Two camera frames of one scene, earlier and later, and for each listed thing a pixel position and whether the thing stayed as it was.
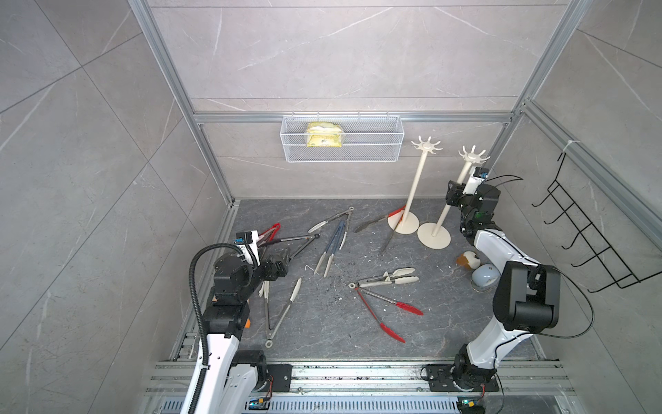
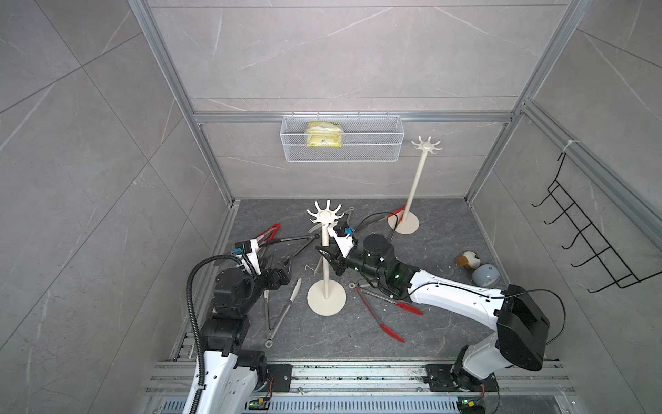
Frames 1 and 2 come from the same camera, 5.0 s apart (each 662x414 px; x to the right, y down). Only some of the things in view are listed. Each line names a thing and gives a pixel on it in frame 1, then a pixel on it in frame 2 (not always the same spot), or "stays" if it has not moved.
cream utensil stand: [436, 236] → [326, 297]
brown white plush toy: [469, 260] stays
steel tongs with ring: [347, 211] stays
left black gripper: [277, 269] → [280, 279]
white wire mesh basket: [342, 139] stays
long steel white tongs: [265, 293] stays
